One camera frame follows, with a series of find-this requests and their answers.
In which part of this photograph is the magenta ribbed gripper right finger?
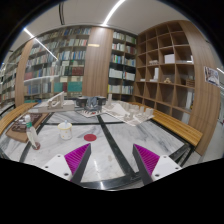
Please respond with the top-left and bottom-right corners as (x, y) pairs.
(133, 144), (159, 185)

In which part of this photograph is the wooden cubby shelf unit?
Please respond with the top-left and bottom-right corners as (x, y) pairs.
(133, 20), (220, 154)

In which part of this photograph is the middle bookshelf with books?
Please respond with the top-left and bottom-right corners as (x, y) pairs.
(108, 30), (137, 102)

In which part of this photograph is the wooden bench right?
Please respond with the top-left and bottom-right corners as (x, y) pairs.
(152, 110), (203, 148)

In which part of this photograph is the dark red round coaster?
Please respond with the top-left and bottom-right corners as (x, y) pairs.
(32, 142), (40, 150)

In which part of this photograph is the white box on shelf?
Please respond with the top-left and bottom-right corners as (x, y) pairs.
(164, 54), (175, 64)

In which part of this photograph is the clear plastic water bottle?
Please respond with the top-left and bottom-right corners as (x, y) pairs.
(25, 115), (39, 145)

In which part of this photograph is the large bookshelf with books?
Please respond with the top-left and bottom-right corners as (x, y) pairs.
(15, 26), (91, 106)

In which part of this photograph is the white mug with lid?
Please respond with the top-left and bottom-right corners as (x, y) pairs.
(58, 120), (72, 140)

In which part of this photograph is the beige architectural model left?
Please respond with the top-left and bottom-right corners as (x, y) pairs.
(30, 92), (75, 113)

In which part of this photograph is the white architectural model right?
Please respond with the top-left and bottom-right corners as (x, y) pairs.
(102, 95), (154, 126)

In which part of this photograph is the wooden bench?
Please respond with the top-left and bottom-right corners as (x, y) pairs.
(0, 103), (36, 135)
(152, 110), (203, 148)

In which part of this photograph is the dark grey building model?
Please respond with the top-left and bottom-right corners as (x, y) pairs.
(76, 96), (106, 112)

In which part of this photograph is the brown wooden model board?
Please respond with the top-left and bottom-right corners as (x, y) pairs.
(6, 113), (48, 143)

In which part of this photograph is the wooden bench left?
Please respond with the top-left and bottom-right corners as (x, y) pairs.
(0, 103), (36, 135)

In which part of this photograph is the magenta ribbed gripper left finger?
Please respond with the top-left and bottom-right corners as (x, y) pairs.
(65, 143), (91, 184)

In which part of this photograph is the poster on wall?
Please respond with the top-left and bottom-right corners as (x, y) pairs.
(204, 66), (220, 87)

